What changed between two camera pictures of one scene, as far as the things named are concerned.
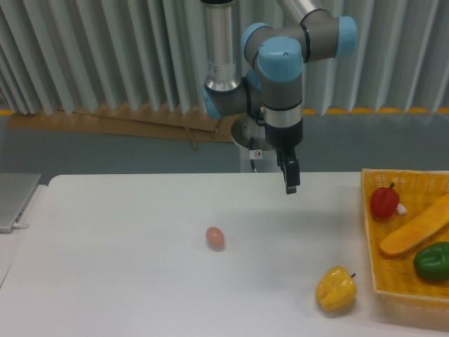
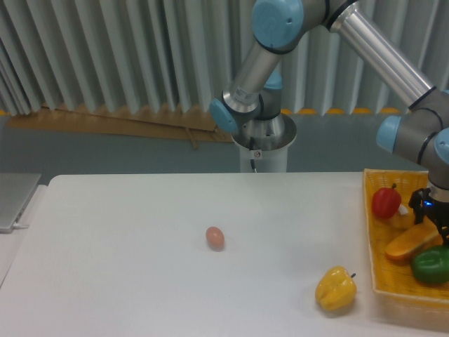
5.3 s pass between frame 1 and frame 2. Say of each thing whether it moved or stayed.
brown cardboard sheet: stayed
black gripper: moved
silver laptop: stayed
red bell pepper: stayed
